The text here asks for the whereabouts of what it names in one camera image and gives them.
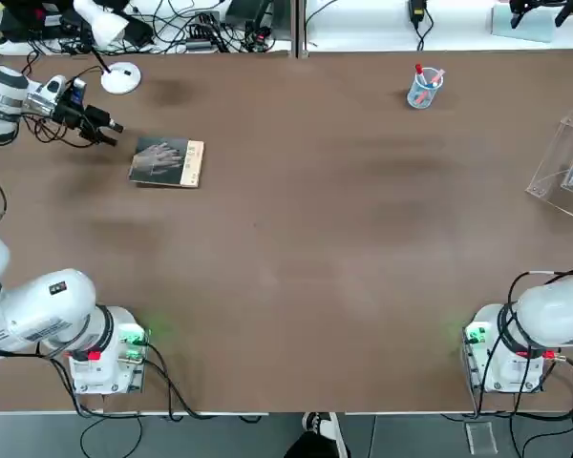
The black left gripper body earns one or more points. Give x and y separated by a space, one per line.
88 119

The dark hand-photo cover book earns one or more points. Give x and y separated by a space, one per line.
162 162

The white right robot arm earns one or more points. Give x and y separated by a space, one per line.
544 315

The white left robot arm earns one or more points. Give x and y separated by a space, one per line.
43 310

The clear acrylic storage rack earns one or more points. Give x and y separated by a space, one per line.
549 172

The teal sheet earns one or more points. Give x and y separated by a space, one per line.
520 28

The white desk lamp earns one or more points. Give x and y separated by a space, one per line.
120 78

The black power adapter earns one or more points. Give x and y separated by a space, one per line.
417 10

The blue pen white cap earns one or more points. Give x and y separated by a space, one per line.
432 83

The black equipment box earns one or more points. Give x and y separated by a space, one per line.
33 21

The red marker pen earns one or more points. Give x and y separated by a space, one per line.
418 71

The orange pen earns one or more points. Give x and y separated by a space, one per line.
427 93

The black multi-port power strip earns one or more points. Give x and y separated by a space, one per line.
201 31

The clear plastic pen cup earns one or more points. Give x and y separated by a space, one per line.
418 97

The red circuit board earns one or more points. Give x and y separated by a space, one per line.
260 38

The person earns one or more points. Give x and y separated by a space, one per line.
322 429

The clear floor plate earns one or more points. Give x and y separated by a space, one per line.
481 438

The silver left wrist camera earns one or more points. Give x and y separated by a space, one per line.
59 88

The aluminium frame post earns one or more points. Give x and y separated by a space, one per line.
298 28

